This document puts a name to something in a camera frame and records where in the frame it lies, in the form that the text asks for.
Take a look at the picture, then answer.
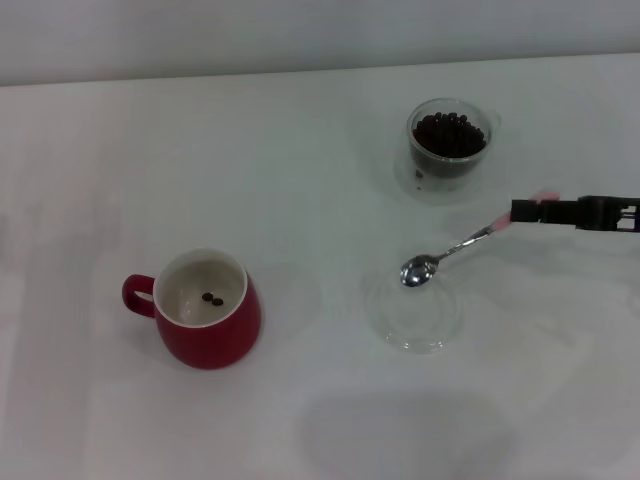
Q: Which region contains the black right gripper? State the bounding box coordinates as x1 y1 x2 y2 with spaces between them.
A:
510 195 640 234

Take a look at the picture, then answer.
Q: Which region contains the pink handled metal spoon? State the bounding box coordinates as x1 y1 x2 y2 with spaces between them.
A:
399 189 560 289

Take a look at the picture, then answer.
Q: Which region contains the empty clear glass saucer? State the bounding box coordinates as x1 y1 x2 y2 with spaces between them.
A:
366 266 464 356

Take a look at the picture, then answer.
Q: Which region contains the clear glass cup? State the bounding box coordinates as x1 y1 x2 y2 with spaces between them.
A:
405 98 503 180

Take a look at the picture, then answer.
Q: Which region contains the coffee beans heap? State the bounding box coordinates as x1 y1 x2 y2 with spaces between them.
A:
411 112 487 179

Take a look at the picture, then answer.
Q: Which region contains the red ceramic mug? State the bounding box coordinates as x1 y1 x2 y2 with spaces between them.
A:
121 248 262 371

